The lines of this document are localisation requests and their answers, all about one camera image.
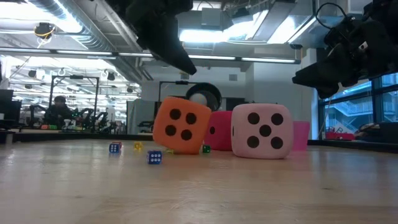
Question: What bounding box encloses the large red plush die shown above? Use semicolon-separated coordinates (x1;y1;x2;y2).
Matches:
203;110;234;152

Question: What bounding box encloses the red flat box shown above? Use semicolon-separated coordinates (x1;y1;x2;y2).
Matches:
325;131;356;141

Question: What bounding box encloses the black workstation frame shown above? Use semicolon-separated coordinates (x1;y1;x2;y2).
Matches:
49;74;100;125
158;80;200;103

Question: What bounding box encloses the grey partition panel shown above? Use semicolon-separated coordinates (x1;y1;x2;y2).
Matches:
126;98;156;135

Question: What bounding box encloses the person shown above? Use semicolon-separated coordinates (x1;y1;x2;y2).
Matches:
43;95;75;129

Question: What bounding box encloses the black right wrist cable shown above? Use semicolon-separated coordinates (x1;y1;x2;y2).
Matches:
315;2;351;30

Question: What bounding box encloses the white cylinder cup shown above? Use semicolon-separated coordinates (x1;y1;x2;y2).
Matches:
185;82;223;112

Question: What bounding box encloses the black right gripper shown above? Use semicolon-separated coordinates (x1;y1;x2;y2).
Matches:
292;12;398;99

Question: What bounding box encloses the long ceiling light bar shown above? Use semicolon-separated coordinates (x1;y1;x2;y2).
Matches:
0;47;302;65

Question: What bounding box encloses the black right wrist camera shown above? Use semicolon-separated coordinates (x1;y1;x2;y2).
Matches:
323;18;355;47

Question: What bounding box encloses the window with black frame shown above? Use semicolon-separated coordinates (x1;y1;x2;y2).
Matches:
318;73;398;141

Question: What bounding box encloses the black ceiling cable reel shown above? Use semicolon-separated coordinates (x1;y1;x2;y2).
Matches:
33;21;57;41

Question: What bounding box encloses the black aluminium table frame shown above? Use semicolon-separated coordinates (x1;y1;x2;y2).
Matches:
0;129;398;154

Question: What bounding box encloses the pink translucent plastic bin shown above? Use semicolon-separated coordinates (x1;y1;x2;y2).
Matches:
292;121;311;152

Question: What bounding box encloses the large orange plush die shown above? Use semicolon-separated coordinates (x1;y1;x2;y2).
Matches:
152;96;212;156

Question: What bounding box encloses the white ball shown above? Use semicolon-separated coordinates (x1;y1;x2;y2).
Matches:
189;92;208;106

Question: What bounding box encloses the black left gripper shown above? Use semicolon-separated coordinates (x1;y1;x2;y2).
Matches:
107;0;197;75

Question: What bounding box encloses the large pink plush die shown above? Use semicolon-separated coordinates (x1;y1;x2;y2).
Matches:
230;103;295;160

